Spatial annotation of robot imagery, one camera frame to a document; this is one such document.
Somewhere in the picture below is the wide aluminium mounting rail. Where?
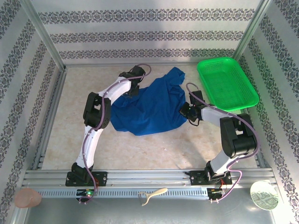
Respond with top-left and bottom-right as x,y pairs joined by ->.
22,169 -> 278,187

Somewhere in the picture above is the aluminium frame post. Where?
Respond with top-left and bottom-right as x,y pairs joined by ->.
22,0 -> 67,69
229,0 -> 273,69

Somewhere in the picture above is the beige plastic peeler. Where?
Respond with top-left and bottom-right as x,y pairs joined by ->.
138,188 -> 168,206

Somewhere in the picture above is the round green patterned disc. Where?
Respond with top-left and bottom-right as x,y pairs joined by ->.
250,181 -> 280,210

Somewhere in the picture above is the green plastic basket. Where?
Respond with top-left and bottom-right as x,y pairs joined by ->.
197,57 -> 260,114

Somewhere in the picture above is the blue t-shirt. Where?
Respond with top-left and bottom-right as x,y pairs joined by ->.
109,67 -> 189,137

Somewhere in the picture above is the small circuit board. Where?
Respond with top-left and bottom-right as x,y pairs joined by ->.
76,189 -> 97,196
207,188 -> 227,196

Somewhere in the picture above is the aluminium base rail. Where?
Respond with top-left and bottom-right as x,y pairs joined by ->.
229,67 -> 271,168
65,62 -> 231,68

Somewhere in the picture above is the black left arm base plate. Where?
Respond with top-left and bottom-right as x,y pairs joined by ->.
65,171 -> 108,187

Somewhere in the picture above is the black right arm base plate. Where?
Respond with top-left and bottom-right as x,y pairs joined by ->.
189,170 -> 232,186

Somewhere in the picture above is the slotted grey cable duct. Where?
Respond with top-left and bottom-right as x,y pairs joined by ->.
37,188 -> 208,199

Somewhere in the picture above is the translucent pink cup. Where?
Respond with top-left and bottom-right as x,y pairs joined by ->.
15,188 -> 43,208

